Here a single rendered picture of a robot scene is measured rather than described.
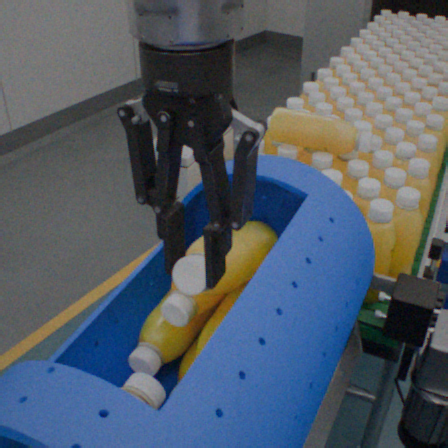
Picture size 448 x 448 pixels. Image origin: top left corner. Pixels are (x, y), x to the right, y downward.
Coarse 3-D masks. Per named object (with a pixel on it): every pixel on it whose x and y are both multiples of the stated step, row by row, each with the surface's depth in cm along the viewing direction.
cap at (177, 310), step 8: (176, 296) 65; (168, 304) 64; (176, 304) 63; (184, 304) 64; (192, 304) 65; (168, 312) 65; (176, 312) 64; (184, 312) 63; (192, 312) 65; (168, 320) 66; (176, 320) 65; (184, 320) 64
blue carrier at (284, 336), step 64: (192, 192) 72; (256, 192) 74; (320, 192) 65; (320, 256) 58; (128, 320) 70; (256, 320) 48; (320, 320) 54; (0, 384) 43; (64, 384) 40; (192, 384) 41; (256, 384) 45; (320, 384) 53
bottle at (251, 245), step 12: (252, 228) 64; (264, 228) 67; (240, 240) 59; (252, 240) 61; (264, 240) 64; (276, 240) 67; (192, 252) 55; (240, 252) 57; (252, 252) 60; (264, 252) 63; (228, 264) 55; (240, 264) 56; (252, 264) 59; (228, 276) 55; (240, 276) 57; (252, 276) 61; (216, 288) 55; (228, 288) 56
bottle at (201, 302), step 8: (176, 288) 66; (184, 296) 65; (192, 296) 65; (200, 296) 65; (208, 296) 66; (216, 296) 67; (200, 304) 66; (208, 304) 67; (216, 304) 68; (200, 312) 67
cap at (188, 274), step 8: (192, 256) 53; (200, 256) 54; (176, 264) 53; (184, 264) 53; (192, 264) 52; (200, 264) 52; (176, 272) 53; (184, 272) 53; (192, 272) 53; (200, 272) 52; (176, 280) 53; (184, 280) 53; (192, 280) 53; (200, 280) 52; (184, 288) 53; (192, 288) 53; (200, 288) 52
